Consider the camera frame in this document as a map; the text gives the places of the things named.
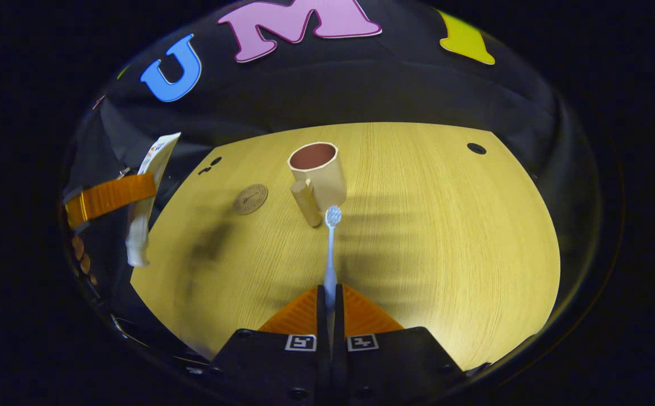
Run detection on round wooden coaster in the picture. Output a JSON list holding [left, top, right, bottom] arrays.
[[232, 184, 269, 215]]

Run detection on black backdrop cloth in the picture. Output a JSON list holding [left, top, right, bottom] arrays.
[[59, 0, 604, 350]]

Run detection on white toothbrush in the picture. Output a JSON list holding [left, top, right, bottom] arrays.
[[324, 205, 342, 345]]

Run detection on beige cup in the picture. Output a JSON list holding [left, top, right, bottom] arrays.
[[287, 142, 348, 228]]

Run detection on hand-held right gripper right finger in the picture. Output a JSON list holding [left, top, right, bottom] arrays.
[[333, 284, 466, 406]]

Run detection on white toothpaste tube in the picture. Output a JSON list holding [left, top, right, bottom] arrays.
[[125, 133, 182, 268]]

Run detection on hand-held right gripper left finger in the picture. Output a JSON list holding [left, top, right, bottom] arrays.
[[210, 285, 328, 406]]

